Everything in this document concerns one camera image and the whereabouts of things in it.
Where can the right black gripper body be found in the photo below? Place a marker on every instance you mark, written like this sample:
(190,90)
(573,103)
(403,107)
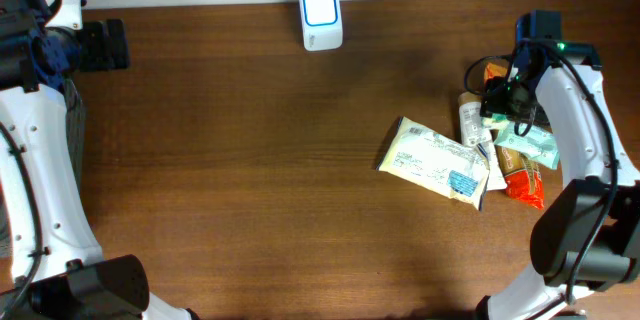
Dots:
(507,98)

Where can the mint green snack packet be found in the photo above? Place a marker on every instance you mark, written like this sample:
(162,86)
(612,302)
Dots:
(537,145)

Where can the white tube with tan cap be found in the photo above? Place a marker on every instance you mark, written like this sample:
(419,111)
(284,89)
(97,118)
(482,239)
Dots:
(473,133)

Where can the orange long cracker package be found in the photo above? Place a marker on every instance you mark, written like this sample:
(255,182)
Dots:
(522,176)

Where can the yellow white snack bag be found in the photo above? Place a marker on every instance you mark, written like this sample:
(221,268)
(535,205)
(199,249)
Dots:
(429,159)

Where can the small teal white packet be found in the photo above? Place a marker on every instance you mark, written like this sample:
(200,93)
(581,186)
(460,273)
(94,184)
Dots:
(496,122)

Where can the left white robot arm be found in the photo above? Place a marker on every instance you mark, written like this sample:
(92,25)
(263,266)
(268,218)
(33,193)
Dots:
(58,267)

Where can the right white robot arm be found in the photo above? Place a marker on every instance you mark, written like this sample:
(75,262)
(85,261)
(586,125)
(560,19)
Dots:
(587,241)

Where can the white barcode scanner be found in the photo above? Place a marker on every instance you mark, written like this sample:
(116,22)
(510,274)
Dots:
(322,26)

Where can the grey plastic mesh basket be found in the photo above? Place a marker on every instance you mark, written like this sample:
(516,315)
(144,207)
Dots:
(75,127)

